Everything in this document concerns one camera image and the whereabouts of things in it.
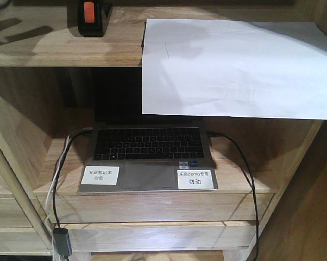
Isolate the white paper sheet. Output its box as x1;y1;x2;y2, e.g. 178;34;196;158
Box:
142;19;327;120

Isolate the black and orange stapler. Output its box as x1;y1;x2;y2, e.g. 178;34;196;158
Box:
77;0;113;38

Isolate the grey open laptop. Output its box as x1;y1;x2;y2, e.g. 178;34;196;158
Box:
79;67;218;194

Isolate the wooden shelf unit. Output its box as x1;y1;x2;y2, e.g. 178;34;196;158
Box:
0;1;327;260

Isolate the white label right palmrest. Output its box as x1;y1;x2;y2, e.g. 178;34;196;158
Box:
177;170;215;189

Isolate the white label palmrest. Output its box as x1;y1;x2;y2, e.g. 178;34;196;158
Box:
81;166;120;185
177;170;215;189

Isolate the white label left palmrest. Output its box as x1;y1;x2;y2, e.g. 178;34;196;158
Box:
81;166;120;185

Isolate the grey adapter dongle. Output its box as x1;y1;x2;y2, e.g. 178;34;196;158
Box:
53;227;72;257

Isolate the black cable right of laptop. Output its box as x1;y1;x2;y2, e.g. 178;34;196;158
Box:
206;131;260;261

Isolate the black cable of laptop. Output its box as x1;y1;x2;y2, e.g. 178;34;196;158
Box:
52;129;93;229
206;131;260;261

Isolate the black cable left of laptop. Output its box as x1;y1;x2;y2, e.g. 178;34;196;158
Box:
52;129;93;229

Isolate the white cable left of laptop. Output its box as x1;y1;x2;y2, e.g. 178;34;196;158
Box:
45;126;93;261

